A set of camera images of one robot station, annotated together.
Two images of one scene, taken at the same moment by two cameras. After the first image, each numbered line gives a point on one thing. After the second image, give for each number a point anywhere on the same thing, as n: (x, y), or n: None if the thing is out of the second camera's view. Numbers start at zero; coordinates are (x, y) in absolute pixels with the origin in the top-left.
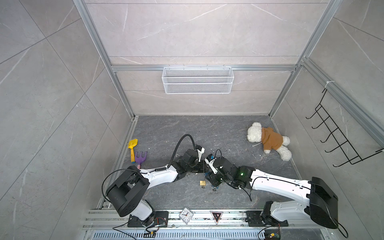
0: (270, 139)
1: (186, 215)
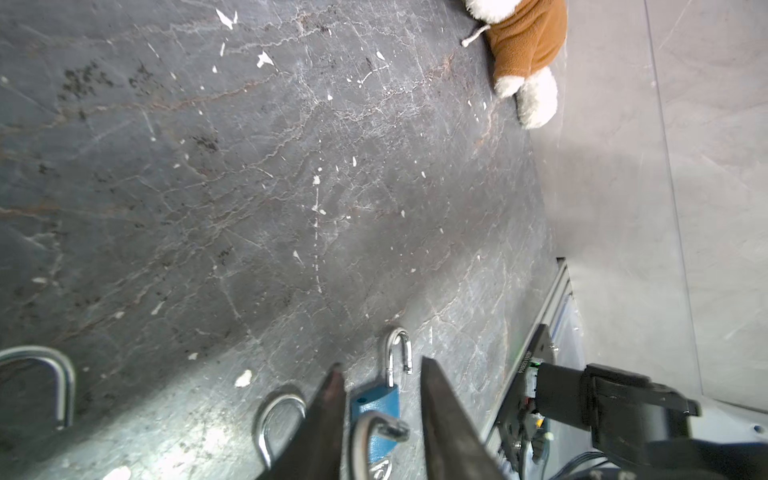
0: (527, 37)
1: None
